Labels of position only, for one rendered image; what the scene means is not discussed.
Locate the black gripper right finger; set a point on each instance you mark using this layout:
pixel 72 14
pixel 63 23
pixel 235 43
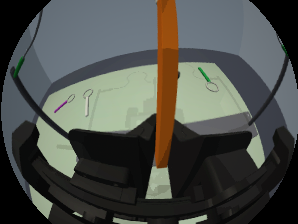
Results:
pixel 189 151

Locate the orange handle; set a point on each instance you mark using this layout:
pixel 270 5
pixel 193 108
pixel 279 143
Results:
pixel 167 67

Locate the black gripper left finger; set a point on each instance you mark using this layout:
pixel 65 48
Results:
pixel 134 151

